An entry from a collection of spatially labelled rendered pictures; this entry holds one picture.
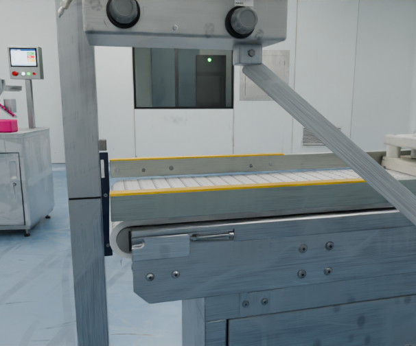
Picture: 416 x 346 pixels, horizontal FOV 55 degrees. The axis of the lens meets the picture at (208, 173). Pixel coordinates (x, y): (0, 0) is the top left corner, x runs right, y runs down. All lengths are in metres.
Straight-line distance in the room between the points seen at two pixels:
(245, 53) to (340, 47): 5.59
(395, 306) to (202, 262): 0.36
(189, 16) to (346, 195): 0.31
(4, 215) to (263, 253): 2.79
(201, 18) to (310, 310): 0.46
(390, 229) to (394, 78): 5.79
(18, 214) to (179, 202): 2.73
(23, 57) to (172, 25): 3.03
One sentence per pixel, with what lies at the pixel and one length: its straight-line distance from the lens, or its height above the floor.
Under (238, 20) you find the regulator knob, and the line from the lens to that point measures 0.44.
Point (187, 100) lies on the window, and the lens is 5.65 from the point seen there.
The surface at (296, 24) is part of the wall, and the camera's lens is 5.93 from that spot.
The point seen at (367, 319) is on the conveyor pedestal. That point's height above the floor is 0.64.
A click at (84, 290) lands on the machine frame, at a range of 0.84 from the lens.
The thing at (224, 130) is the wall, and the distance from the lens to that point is 5.69.
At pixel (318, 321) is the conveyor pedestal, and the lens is 0.69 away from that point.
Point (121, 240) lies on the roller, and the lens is 0.50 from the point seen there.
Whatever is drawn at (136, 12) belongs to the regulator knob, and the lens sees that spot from 0.43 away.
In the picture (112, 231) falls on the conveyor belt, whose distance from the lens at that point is 0.51.
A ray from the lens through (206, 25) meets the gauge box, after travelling 0.45.
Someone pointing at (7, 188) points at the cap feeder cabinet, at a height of 0.37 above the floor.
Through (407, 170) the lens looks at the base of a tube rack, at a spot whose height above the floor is 0.86.
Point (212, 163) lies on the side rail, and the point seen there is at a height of 0.87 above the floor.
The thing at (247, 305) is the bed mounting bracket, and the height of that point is 0.70.
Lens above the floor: 1.00
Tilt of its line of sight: 11 degrees down
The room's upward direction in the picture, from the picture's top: straight up
